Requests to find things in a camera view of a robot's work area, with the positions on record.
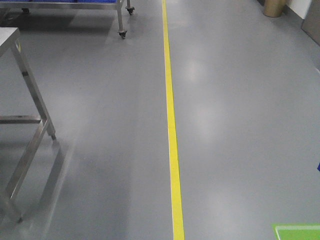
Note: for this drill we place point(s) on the stainless steel table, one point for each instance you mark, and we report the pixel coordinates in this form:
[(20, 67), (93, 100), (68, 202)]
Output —
[(9, 39)]

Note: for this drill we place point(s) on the tan cylindrical bin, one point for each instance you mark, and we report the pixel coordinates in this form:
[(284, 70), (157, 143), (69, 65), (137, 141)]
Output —
[(273, 8)]

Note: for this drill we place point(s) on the steel wheeled cart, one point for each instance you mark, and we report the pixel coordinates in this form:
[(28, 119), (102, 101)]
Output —
[(26, 5)]

